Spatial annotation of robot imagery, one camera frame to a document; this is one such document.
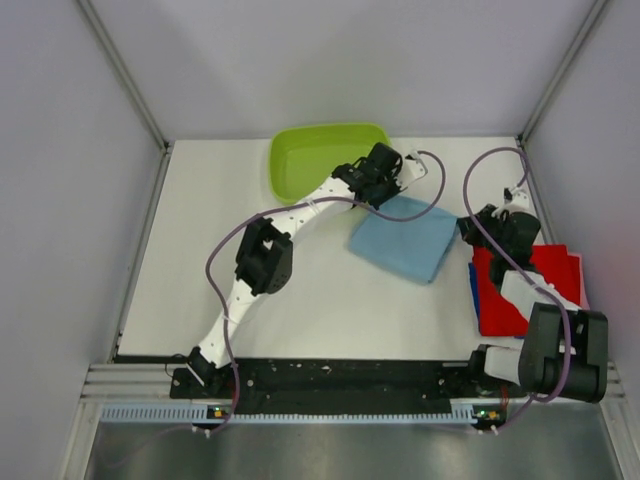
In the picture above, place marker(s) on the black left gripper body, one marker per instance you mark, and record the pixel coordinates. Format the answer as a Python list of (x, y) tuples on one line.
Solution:
[(386, 187)]

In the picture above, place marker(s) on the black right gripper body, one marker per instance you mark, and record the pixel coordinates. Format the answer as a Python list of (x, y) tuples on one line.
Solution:
[(495, 226)]

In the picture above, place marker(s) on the light blue t shirt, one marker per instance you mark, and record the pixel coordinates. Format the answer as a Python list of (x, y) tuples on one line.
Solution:
[(413, 246)]

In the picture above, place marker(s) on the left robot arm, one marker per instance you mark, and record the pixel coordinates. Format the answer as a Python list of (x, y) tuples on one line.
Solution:
[(264, 259)]

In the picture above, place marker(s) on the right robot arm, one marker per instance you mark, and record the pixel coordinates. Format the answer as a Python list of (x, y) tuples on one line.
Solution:
[(565, 350)]

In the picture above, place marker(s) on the blue white folded t shirt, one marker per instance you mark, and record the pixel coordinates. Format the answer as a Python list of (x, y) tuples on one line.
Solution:
[(473, 285)]

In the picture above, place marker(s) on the green plastic basin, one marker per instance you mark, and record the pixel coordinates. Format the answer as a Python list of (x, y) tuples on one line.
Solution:
[(301, 158)]

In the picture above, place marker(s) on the red folded t shirt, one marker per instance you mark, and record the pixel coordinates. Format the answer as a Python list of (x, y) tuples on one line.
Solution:
[(498, 317)]

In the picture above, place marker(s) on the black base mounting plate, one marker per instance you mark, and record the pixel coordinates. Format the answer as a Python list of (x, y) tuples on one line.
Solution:
[(360, 387)]

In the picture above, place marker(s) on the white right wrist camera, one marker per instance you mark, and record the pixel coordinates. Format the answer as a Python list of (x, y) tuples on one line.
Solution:
[(516, 200)]

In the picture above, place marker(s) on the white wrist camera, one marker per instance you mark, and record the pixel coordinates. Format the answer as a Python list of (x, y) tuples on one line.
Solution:
[(413, 169), (516, 200)]

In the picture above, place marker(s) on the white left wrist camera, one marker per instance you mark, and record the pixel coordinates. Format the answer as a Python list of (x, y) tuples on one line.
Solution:
[(413, 169)]

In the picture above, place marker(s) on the right aluminium corner post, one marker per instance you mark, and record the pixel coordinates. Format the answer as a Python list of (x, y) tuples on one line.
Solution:
[(589, 25)]

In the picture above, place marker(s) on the aluminium corner post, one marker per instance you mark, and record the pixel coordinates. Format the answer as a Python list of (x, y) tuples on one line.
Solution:
[(589, 25), (121, 72)]

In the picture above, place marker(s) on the left aluminium corner post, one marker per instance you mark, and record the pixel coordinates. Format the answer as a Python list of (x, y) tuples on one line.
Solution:
[(121, 72)]

